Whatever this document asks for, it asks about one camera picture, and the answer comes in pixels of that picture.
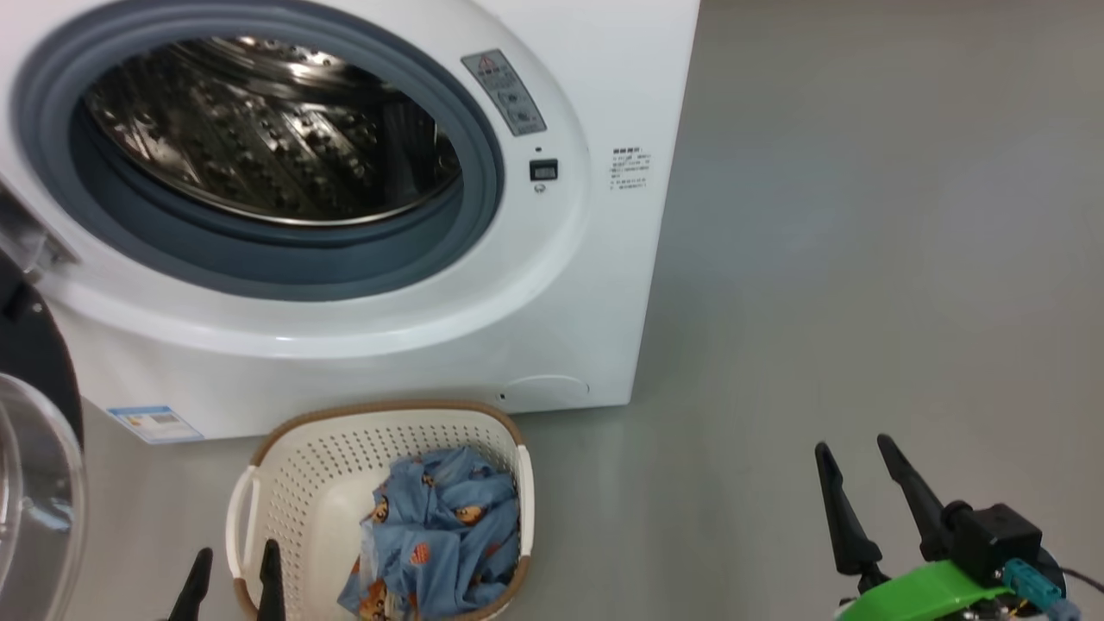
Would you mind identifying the grey warning sticker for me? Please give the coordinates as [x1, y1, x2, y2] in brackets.
[460, 48, 549, 138]

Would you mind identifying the blue patterned cloth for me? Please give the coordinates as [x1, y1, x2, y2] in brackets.
[338, 446, 522, 621]

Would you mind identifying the teal plug camera cable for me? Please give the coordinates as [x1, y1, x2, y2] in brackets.
[1000, 558, 1083, 621]

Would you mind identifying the white front-load washing machine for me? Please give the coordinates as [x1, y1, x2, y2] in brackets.
[0, 0, 701, 444]

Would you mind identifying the stainless steel washing machine drum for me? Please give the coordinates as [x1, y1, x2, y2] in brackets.
[82, 36, 463, 228]

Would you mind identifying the dark grey round washer door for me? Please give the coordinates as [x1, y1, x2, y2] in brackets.
[0, 250, 88, 621]

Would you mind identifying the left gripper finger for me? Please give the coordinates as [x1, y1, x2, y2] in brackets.
[257, 539, 287, 621]
[167, 547, 214, 621]

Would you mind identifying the round white filter cover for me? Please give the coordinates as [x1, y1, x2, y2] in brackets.
[503, 374, 593, 407]

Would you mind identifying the cream perforated laundry basket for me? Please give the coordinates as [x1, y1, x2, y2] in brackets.
[226, 399, 536, 621]

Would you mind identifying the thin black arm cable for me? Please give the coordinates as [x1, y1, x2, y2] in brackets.
[1059, 565, 1104, 598]

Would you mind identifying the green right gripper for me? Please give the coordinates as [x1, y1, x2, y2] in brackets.
[814, 434, 1027, 621]

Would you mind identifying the blue energy label sticker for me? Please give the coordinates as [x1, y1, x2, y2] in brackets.
[107, 405, 206, 446]

